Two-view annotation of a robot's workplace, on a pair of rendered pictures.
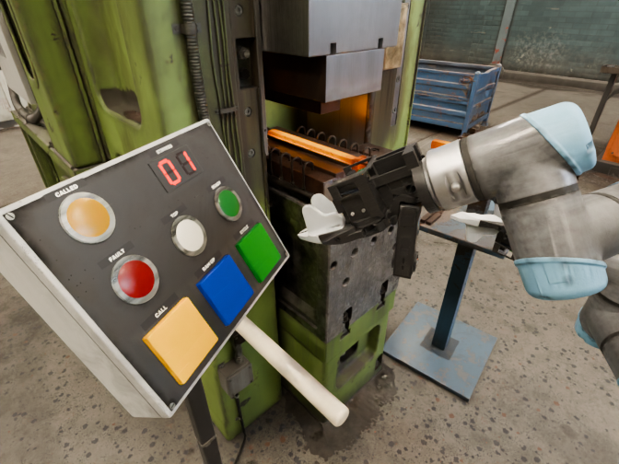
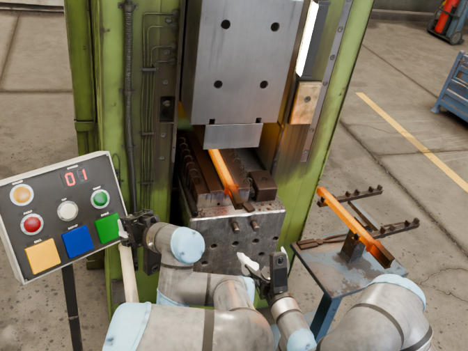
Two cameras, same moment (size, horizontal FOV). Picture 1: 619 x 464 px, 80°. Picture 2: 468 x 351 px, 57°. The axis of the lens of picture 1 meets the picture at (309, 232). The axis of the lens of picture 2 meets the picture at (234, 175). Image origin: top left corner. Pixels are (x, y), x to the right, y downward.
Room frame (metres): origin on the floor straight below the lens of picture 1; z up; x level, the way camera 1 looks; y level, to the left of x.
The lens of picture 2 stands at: (-0.24, -0.57, 1.94)
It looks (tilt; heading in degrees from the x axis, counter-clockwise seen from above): 35 degrees down; 21
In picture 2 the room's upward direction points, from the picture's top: 10 degrees clockwise
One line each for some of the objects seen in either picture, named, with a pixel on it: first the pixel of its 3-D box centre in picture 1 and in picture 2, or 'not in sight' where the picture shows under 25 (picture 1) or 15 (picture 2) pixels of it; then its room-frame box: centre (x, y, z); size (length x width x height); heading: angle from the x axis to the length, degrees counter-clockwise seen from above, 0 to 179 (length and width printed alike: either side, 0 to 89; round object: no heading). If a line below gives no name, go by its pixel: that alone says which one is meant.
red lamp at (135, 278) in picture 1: (136, 279); (32, 224); (0.33, 0.20, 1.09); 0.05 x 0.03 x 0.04; 134
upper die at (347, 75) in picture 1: (295, 64); (216, 106); (1.05, 0.04, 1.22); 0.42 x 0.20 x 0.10; 44
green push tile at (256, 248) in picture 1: (257, 252); (108, 228); (0.50, 0.09, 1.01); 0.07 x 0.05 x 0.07; 159
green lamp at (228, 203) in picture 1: (228, 203); (100, 198); (0.52, 0.13, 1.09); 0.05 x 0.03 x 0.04; 134
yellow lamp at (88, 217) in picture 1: (88, 217); (21, 194); (0.35, 0.24, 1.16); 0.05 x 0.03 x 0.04; 134
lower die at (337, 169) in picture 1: (297, 158); (209, 164); (1.05, 0.04, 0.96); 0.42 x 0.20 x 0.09; 44
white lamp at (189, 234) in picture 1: (189, 235); (67, 211); (0.42, 0.16, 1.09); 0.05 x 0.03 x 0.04; 134
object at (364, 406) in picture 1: (344, 403); not in sight; (0.87, -0.14, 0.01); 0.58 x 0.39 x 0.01; 134
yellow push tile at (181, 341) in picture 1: (181, 339); (42, 255); (0.31, 0.16, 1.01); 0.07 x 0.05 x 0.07; 159
